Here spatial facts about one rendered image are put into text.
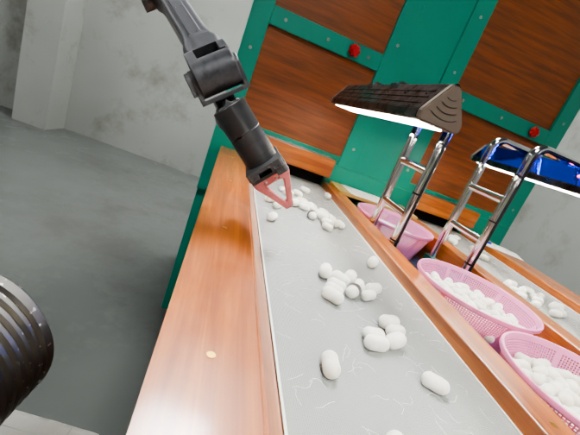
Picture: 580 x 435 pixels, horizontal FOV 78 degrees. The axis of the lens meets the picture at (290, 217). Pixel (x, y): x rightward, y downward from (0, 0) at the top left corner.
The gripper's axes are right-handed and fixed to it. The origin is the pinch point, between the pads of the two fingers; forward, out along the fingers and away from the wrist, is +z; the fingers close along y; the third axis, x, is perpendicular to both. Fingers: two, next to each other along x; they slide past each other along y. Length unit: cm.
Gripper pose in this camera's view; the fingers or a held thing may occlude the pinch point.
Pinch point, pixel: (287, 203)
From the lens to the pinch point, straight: 64.5
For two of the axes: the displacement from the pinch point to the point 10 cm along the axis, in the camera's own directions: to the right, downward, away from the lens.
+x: -8.6, 5.0, 0.8
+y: -1.3, -3.6, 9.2
